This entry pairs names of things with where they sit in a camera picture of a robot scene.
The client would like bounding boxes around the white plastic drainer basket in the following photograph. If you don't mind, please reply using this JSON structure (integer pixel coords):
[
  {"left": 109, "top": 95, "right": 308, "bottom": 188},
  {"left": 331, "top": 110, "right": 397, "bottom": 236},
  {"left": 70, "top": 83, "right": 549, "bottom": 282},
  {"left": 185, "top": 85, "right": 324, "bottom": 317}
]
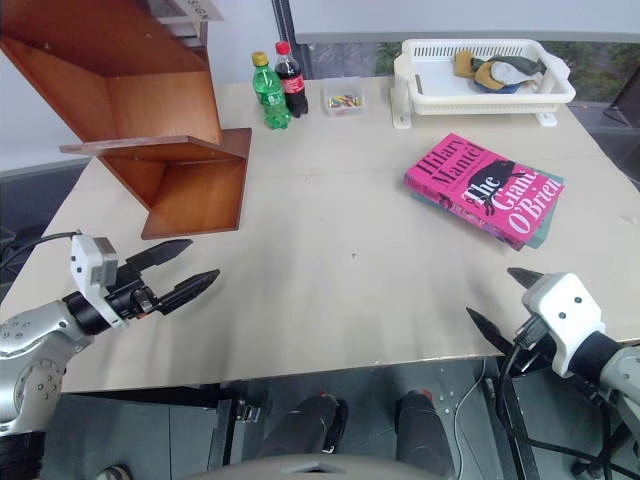
[{"left": 391, "top": 38, "right": 578, "bottom": 131}]

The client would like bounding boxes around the white cloth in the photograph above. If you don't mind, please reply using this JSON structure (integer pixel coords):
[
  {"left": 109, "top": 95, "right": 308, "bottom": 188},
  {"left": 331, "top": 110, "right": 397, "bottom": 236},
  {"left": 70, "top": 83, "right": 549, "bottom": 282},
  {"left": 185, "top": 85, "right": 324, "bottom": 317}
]
[{"left": 487, "top": 61, "right": 540, "bottom": 94}]

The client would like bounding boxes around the dark green cloth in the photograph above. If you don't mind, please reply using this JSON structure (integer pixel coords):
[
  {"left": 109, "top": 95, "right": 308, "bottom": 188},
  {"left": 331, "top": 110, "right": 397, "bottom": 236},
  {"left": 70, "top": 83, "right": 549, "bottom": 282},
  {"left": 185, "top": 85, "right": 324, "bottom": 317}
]
[{"left": 472, "top": 55, "right": 545, "bottom": 77}]

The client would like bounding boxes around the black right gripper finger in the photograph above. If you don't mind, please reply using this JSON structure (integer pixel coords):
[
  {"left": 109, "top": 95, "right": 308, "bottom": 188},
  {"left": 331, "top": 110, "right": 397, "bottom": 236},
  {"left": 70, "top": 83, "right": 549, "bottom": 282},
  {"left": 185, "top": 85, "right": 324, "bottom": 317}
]
[
  {"left": 465, "top": 306, "right": 516, "bottom": 358},
  {"left": 506, "top": 267, "right": 545, "bottom": 290}
]

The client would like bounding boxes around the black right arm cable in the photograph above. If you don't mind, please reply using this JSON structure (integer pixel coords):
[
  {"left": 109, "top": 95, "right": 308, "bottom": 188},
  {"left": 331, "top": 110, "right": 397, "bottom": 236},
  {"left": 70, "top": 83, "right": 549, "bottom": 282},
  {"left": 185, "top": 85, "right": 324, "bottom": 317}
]
[{"left": 493, "top": 317, "right": 640, "bottom": 480}]

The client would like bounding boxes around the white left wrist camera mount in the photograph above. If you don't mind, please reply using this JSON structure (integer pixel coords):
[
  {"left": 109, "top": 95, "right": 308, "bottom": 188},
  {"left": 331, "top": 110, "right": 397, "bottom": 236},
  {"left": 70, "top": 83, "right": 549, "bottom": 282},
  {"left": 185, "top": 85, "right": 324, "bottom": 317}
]
[{"left": 69, "top": 234, "right": 129, "bottom": 329}]

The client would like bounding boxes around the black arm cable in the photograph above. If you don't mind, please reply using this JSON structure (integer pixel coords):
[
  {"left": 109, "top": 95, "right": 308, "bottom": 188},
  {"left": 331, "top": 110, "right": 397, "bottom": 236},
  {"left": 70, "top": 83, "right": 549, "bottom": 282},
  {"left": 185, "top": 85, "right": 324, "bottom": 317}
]
[
  {"left": 0, "top": 230, "right": 84, "bottom": 281},
  {"left": 493, "top": 317, "right": 640, "bottom": 480}
]

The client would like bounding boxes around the grey rounded robot body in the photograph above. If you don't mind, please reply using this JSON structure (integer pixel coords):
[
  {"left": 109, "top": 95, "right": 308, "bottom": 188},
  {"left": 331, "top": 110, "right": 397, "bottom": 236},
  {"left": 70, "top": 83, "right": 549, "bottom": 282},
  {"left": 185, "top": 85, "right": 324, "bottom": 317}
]
[{"left": 187, "top": 451, "right": 454, "bottom": 480}]

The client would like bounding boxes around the dark cola bottle red cap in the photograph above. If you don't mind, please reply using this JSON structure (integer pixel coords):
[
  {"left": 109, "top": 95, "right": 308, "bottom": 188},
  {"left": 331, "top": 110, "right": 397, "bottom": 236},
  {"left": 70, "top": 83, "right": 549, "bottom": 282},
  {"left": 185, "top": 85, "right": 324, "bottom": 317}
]
[{"left": 273, "top": 41, "right": 310, "bottom": 120}]

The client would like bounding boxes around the blue cloth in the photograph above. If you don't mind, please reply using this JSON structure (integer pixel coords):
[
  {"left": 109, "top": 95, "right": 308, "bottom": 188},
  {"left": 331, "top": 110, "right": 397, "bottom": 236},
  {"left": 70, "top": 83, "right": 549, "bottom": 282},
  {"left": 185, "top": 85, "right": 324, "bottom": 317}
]
[{"left": 473, "top": 80, "right": 522, "bottom": 96}]

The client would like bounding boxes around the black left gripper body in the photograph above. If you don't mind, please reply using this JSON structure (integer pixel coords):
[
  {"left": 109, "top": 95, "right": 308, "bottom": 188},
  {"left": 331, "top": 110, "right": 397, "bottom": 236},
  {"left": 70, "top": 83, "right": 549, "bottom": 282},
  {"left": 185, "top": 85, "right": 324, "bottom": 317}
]
[{"left": 105, "top": 266, "right": 161, "bottom": 321}]

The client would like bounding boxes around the pink hardcover book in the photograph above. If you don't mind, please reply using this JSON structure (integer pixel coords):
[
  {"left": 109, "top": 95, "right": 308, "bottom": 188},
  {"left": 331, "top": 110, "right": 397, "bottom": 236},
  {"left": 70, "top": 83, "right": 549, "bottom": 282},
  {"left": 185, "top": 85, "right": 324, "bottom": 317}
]
[{"left": 403, "top": 131, "right": 567, "bottom": 250}]

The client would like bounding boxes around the green plastic soda bottle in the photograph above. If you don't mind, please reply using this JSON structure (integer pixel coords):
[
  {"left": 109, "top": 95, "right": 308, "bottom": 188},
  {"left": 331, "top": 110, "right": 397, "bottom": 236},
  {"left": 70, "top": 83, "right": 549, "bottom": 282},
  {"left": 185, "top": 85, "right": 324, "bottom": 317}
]
[{"left": 251, "top": 51, "right": 292, "bottom": 132}]

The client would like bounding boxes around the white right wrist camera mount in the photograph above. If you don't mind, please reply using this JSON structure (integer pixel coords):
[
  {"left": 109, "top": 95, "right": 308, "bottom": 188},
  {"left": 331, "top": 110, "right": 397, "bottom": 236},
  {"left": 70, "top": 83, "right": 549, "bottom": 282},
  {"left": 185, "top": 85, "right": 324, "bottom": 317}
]
[{"left": 520, "top": 271, "right": 607, "bottom": 379}]

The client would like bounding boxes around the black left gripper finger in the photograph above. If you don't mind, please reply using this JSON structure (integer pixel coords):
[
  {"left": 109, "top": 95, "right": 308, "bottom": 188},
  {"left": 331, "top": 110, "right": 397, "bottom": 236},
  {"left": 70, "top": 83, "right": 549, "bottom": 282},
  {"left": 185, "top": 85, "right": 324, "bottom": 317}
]
[
  {"left": 123, "top": 238, "right": 194, "bottom": 277},
  {"left": 157, "top": 268, "right": 222, "bottom": 316}
]

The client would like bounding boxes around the yellow cloth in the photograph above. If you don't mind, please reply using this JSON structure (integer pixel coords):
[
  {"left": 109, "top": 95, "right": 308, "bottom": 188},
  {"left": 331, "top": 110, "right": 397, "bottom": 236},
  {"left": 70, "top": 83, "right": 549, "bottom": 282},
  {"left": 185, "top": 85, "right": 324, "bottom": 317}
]
[{"left": 454, "top": 49, "right": 507, "bottom": 94}]

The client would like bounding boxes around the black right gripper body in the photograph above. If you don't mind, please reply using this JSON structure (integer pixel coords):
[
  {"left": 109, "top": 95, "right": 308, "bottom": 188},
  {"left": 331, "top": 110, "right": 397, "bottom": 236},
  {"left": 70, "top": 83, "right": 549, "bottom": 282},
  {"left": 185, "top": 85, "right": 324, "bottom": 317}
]
[{"left": 506, "top": 333, "right": 557, "bottom": 376}]

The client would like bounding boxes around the teal book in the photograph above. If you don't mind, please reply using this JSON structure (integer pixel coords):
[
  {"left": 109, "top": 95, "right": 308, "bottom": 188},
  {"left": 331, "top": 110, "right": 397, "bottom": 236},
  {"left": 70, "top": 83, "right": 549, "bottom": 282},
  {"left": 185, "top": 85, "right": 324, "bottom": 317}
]
[{"left": 408, "top": 169, "right": 568, "bottom": 252}]

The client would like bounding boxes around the thin white cable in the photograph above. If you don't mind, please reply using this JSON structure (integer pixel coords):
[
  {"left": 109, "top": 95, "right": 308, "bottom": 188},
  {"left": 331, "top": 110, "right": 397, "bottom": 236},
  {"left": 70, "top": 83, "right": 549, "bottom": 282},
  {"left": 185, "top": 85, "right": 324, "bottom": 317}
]
[{"left": 452, "top": 358, "right": 490, "bottom": 480}]

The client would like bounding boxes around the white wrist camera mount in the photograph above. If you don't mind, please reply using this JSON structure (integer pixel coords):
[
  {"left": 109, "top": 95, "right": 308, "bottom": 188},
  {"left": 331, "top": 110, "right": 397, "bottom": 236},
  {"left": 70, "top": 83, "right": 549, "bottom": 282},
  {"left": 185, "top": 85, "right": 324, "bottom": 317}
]
[
  {"left": 520, "top": 271, "right": 607, "bottom": 379},
  {"left": 69, "top": 234, "right": 129, "bottom": 329}
]

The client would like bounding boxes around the dark rounded shape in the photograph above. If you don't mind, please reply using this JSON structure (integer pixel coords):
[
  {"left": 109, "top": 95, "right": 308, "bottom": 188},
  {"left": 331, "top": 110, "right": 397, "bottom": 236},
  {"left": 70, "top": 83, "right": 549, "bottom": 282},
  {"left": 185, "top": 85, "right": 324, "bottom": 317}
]
[
  {"left": 258, "top": 392, "right": 350, "bottom": 457},
  {"left": 394, "top": 389, "right": 455, "bottom": 477}
]

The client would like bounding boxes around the clear plastic box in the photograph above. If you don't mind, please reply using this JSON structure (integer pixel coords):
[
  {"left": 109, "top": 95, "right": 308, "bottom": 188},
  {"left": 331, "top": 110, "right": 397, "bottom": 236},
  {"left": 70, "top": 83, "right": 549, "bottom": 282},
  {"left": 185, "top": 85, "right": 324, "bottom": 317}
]
[{"left": 321, "top": 77, "right": 370, "bottom": 119}]

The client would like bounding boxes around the wooden zigzag shelf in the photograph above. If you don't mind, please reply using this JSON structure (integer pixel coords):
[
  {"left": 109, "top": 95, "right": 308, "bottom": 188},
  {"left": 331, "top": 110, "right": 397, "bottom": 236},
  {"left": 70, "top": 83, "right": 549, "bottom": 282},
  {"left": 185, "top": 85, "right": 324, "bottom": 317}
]
[{"left": 0, "top": 0, "right": 254, "bottom": 242}]

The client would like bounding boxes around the silver metal table bracket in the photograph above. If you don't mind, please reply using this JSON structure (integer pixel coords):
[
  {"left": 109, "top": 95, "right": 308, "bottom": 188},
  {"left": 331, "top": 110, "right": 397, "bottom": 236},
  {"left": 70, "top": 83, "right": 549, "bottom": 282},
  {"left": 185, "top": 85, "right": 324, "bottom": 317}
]
[{"left": 233, "top": 398, "right": 263, "bottom": 425}]

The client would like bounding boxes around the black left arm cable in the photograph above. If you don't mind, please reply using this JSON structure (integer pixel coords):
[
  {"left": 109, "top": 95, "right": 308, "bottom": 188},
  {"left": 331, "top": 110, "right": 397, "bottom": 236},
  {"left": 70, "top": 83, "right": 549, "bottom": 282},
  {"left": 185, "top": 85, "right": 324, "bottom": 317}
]
[{"left": 0, "top": 230, "right": 84, "bottom": 281}]

